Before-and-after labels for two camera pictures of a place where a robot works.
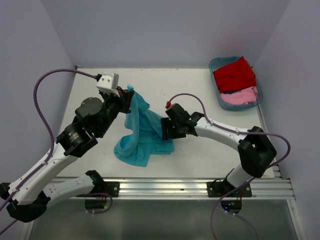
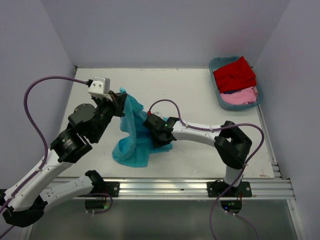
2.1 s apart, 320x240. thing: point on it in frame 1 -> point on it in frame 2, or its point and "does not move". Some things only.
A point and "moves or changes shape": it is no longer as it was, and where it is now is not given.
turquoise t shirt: [146, 139] moves or changes shape
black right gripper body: [174, 130] -> [157, 141]
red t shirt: [237, 75] does not move
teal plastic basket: [218, 62] does not move
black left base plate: [111, 188] does not move
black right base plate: [220, 189] does not move
